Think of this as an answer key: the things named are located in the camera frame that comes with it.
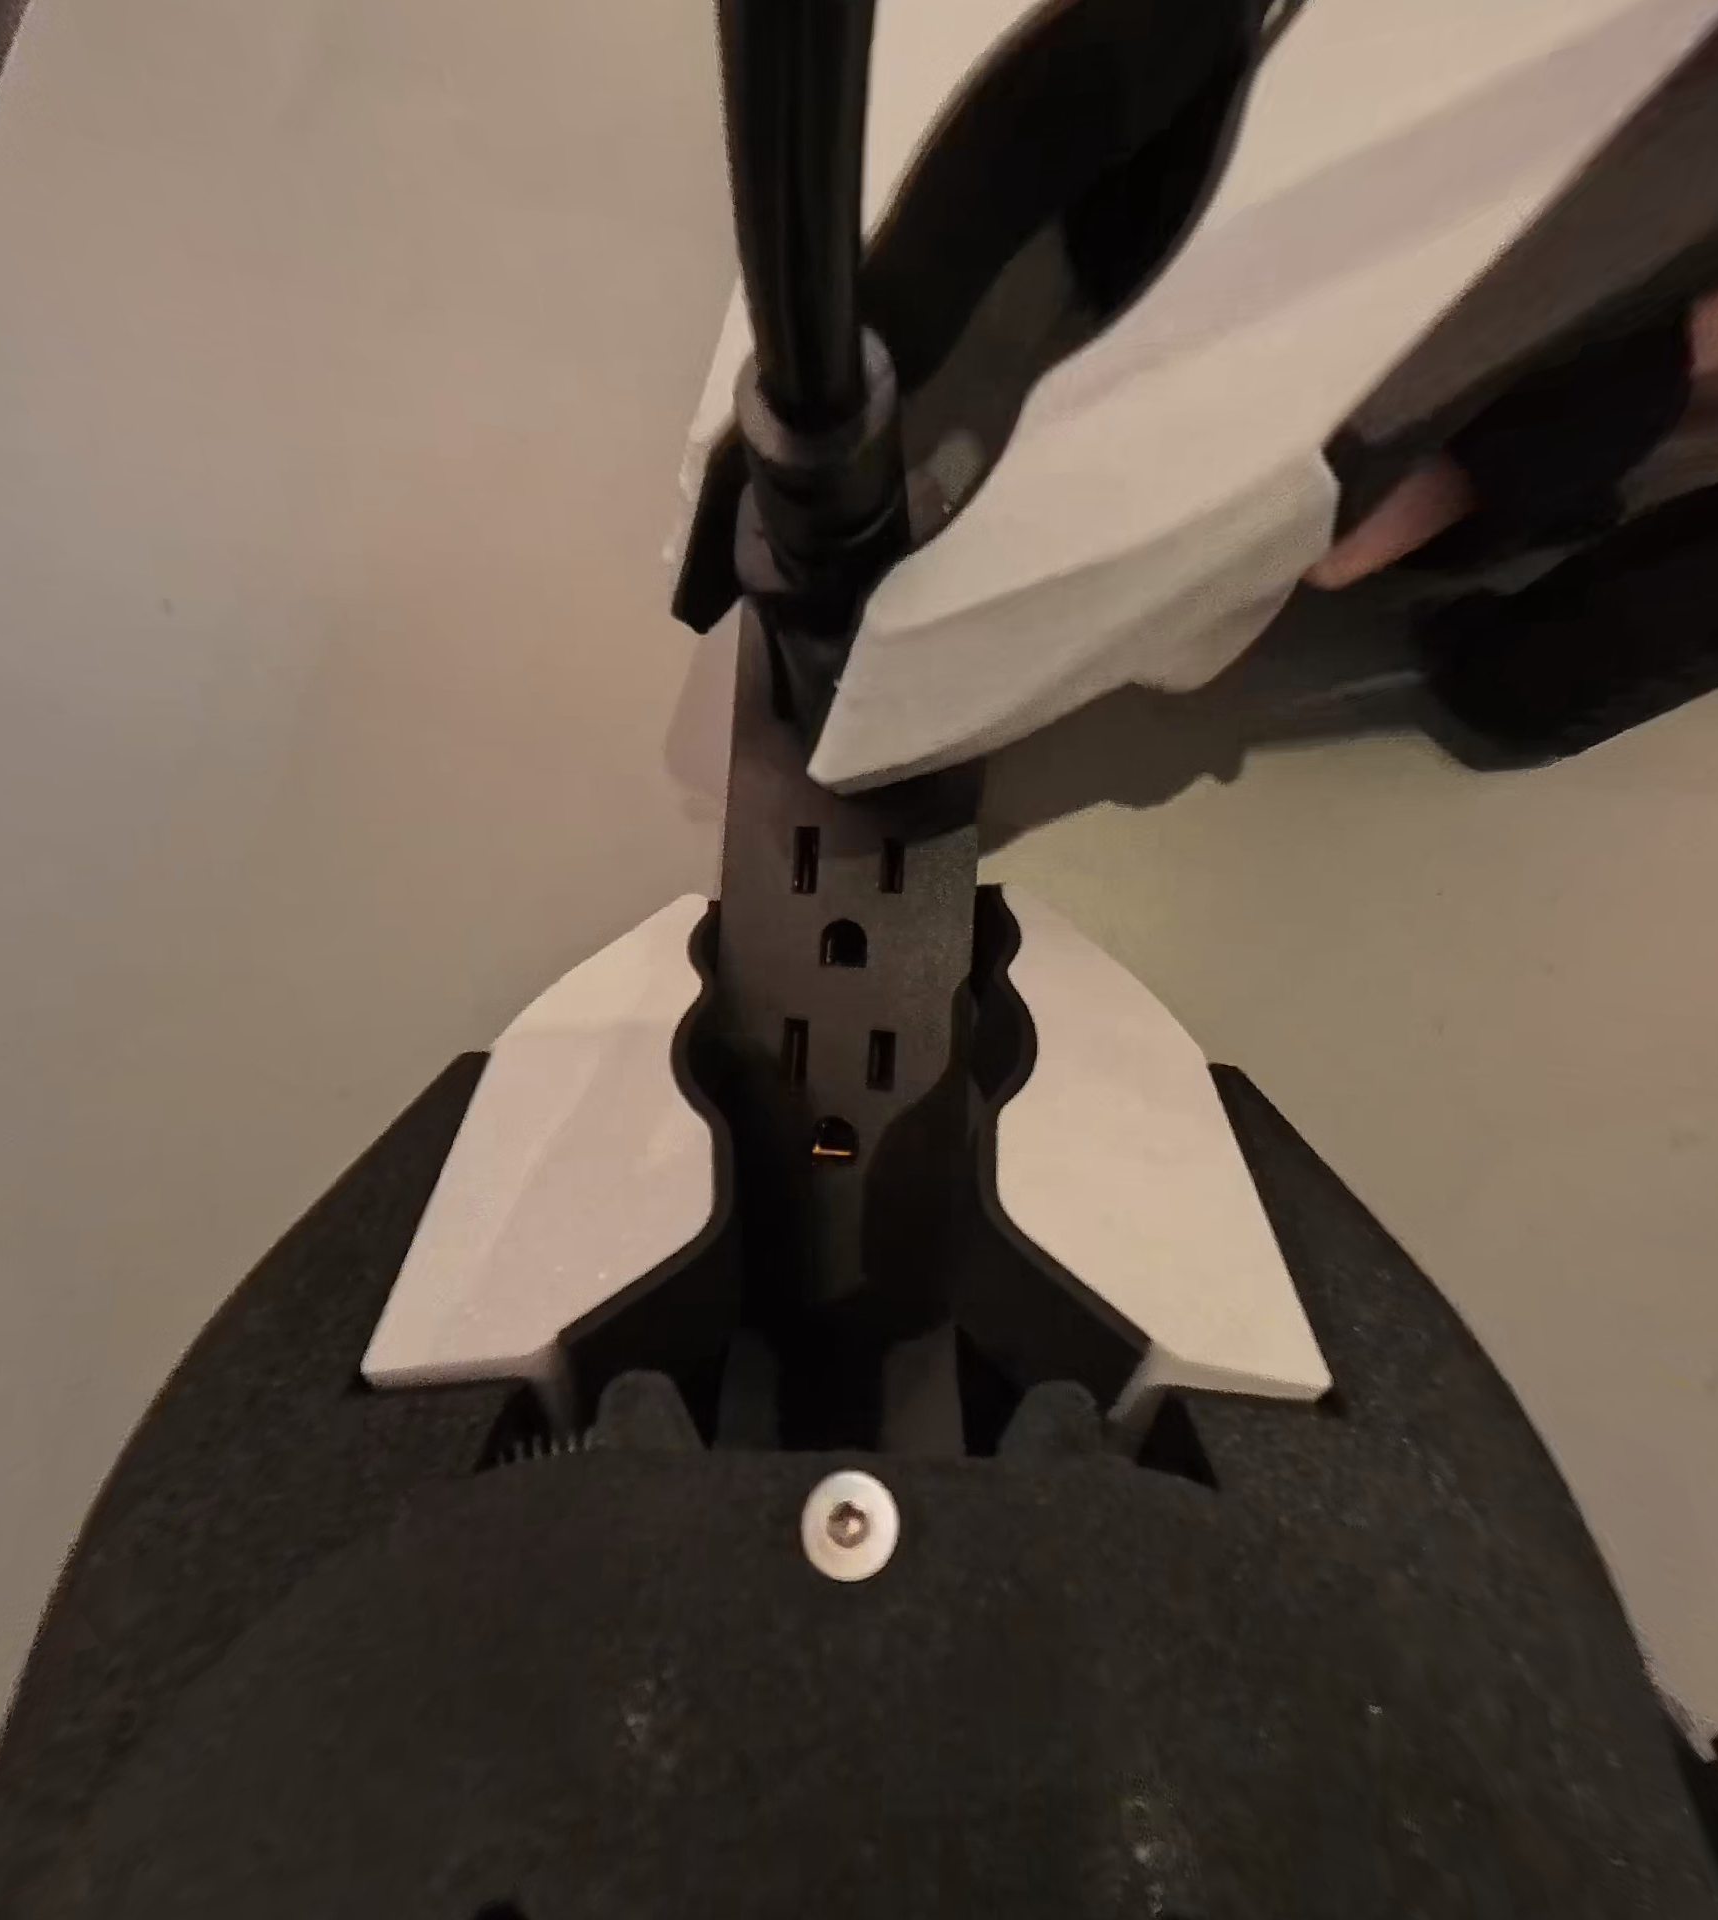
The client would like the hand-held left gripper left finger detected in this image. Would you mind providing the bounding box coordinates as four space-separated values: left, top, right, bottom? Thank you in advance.
358 891 737 1390

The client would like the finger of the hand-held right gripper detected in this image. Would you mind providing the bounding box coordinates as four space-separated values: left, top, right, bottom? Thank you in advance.
665 0 1101 639
805 0 1718 800

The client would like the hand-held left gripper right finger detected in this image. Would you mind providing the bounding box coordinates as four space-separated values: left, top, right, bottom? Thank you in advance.
976 882 1336 1427

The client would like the black power strip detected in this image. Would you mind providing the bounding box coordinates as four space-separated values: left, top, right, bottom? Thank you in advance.
715 599 983 1457

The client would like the person's right hand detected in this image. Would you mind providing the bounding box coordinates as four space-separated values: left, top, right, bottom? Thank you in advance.
1305 276 1718 589

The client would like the black plug with tied cord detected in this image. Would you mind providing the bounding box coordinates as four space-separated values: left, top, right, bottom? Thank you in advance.
1419 501 1718 769

